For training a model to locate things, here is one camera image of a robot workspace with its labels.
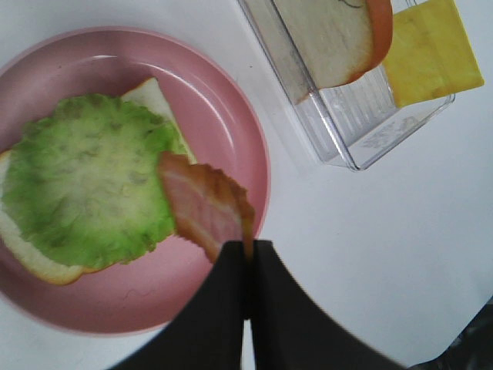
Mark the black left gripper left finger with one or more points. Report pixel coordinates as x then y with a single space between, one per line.
208 332

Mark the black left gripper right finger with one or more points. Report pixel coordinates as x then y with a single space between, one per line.
291 332

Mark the bacon strip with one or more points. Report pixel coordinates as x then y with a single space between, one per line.
209 207

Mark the bread slice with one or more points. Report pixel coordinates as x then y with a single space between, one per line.
338 41
23 250

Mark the green lettuce leaf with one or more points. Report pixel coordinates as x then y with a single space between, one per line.
88 185

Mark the pink round plate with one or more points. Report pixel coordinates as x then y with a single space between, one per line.
218 124

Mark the right clear plastic container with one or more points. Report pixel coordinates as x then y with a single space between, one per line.
351 126

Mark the yellow cheese slice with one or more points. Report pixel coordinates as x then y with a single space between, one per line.
430 55

